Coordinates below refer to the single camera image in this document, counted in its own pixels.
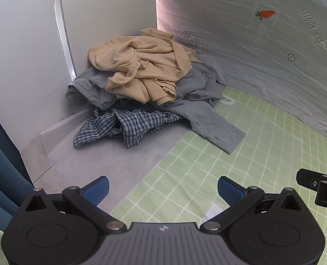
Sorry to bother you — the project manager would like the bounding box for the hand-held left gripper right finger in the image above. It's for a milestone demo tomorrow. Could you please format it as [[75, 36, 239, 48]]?
[[201, 176, 308, 233]]

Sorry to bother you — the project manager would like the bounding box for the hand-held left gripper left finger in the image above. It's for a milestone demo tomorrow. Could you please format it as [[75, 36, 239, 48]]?
[[20, 176, 127, 233]]

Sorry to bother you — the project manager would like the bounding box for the beige shirt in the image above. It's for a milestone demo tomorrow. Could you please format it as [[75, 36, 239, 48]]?
[[87, 28, 200, 107]]

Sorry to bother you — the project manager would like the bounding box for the translucent white sheet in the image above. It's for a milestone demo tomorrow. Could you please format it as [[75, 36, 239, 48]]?
[[40, 110, 197, 207]]

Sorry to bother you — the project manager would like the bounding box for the green grid mat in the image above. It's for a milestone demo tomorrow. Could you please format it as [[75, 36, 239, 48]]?
[[108, 85, 327, 265]]

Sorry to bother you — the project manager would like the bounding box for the grey hoodie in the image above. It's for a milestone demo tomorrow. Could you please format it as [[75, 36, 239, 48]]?
[[66, 61, 245, 155]]

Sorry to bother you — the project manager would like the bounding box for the blue plaid shirt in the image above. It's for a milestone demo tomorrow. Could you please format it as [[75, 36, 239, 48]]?
[[73, 108, 184, 150]]

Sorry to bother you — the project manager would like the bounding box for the teal curtain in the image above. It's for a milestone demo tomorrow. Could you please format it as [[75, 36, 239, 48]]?
[[0, 99, 34, 227]]

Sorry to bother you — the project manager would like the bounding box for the grey printed bed sheet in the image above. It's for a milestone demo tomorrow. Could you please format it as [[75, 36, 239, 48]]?
[[155, 0, 327, 144]]

